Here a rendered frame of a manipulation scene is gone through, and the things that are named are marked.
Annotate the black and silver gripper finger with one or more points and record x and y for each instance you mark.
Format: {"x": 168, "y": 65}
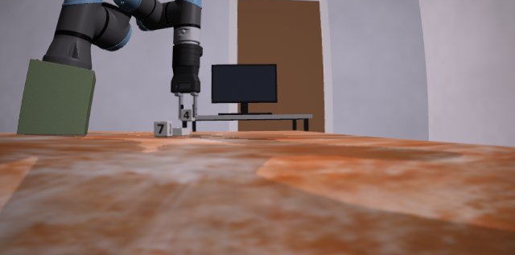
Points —
{"x": 180, "y": 95}
{"x": 194, "y": 106}

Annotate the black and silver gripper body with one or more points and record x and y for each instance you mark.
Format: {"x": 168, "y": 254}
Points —
{"x": 186, "y": 60}

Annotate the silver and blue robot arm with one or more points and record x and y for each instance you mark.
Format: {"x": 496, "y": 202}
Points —
{"x": 102, "y": 23}

